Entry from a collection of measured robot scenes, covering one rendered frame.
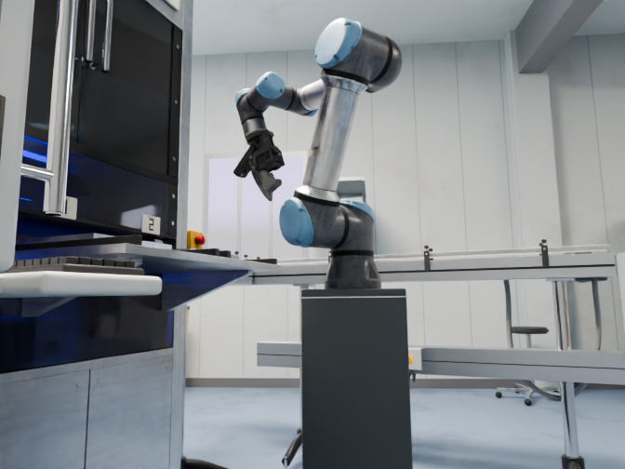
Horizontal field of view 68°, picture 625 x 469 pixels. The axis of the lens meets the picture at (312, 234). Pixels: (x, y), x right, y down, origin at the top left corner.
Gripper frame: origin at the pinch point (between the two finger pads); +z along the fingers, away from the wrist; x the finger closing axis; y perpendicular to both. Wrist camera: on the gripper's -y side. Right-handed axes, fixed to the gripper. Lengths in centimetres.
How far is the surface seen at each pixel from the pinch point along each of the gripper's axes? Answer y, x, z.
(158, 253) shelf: -4.3, -44.2, 18.5
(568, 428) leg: 49, 97, 104
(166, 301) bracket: -49, 0, 19
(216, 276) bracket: -27.7, 2.3, 16.4
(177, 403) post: -62, 8, 52
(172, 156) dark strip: -37.2, 5.3, -32.5
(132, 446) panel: -62, -13, 60
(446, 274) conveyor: 25, 91, 32
